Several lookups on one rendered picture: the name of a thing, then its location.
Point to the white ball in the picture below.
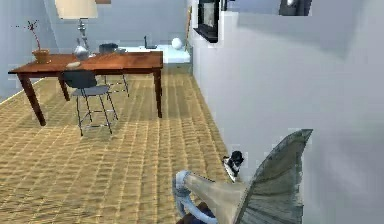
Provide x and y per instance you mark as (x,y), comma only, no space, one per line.
(177,43)

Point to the silver lamp with cream shade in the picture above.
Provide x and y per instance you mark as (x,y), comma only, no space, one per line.
(80,20)

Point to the dark framed wall picture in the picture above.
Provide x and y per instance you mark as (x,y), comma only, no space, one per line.
(295,7)

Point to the thin wooden stick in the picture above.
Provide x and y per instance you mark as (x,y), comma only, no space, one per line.
(188,28)

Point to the small black and white object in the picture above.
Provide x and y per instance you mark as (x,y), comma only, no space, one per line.
(234,163)

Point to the brown pot with twig plant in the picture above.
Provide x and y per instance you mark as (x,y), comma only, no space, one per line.
(41,55)

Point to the dark grey metal chair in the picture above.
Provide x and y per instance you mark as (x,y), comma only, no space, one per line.
(110,48)
(87,89)

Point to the brown wooden table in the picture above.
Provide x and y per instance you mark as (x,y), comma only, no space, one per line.
(126,61)

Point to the pale oval dish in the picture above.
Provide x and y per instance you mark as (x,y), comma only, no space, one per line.
(73,65)

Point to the grey green armchair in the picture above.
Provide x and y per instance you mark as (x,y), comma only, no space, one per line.
(260,190)

